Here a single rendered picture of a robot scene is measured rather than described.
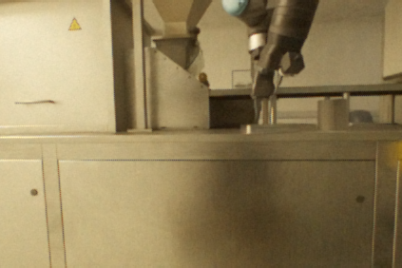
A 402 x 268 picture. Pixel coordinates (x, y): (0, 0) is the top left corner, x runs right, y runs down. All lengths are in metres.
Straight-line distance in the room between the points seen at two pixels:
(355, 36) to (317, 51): 0.76
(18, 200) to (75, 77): 0.46
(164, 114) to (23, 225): 0.58
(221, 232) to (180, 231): 0.12
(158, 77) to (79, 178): 0.45
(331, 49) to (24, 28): 4.90
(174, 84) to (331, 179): 0.61
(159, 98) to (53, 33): 0.46
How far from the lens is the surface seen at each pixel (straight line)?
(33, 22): 1.13
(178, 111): 0.86
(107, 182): 0.70
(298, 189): 0.65
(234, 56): 4.81
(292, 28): 0.47
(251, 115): 1.11
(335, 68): 5.22
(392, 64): 1.25
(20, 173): 0.87
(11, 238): 0.97
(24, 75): 1.12
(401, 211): 0.78
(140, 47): 0.86
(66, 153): 0.76
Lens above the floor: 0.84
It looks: 4 degrees down
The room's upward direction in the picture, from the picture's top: 1 degrees counter-clockwise
